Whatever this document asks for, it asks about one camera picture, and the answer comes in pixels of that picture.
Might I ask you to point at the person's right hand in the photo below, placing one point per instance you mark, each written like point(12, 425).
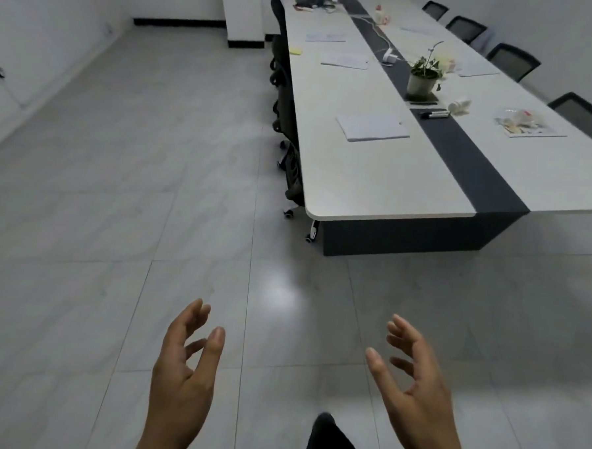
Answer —
point(423, 397)

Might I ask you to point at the person's left hand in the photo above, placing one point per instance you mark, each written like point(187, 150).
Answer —
point(179, 379)

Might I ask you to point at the person's left thumb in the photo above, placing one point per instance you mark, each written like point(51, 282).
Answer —
point(212, 358)

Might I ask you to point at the person's right thumb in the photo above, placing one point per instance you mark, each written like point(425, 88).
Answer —
point(380, 372)

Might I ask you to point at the person's left middle finger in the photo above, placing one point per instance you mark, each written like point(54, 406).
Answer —
point(202, 315)

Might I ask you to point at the person's right middle finger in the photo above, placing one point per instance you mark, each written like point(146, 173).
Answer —
point(397, 336)

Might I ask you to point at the person's left forearm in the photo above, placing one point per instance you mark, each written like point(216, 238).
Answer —
point(170, 443)

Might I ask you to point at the person's black trouser leg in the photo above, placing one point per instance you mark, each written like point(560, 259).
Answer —
point(331, 444)

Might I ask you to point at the white and grey conference table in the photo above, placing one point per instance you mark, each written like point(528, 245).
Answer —
point(377, 176)

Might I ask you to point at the thick white paper stack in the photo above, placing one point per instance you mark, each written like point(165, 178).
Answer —
point(373, 127)

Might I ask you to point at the black marker pen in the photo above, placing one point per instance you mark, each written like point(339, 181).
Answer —
point(435, 114)
point(423, 103)

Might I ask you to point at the white plastic bottle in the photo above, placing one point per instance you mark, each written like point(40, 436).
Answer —
point(459, 105)

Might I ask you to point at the dark square plant coaster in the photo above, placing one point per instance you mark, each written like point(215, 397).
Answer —
point(421, 97)

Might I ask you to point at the clear plastic bag of snacks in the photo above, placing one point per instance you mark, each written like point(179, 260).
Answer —
point(522, 119)

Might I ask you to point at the white paper sheet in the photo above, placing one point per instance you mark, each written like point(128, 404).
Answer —
point(477, 70)
point(543, 132)

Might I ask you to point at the green plant in white pot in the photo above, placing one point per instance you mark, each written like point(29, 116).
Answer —
point(422, 80)

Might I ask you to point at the yellow sticky note pad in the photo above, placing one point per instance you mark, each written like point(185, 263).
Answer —
point(295, 51)

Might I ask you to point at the white paper sheets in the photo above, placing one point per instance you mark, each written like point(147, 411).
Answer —
point(344, 61)

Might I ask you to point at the white power adapter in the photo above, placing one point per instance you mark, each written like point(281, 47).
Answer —
point(390, 56)

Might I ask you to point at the black mesh office chair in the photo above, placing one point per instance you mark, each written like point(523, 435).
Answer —
point(435, 10)
point(585, 116)
point(513, 62)
point(465, 28)

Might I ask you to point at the small white pink bottle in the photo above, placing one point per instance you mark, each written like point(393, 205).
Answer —
point(379, 11)

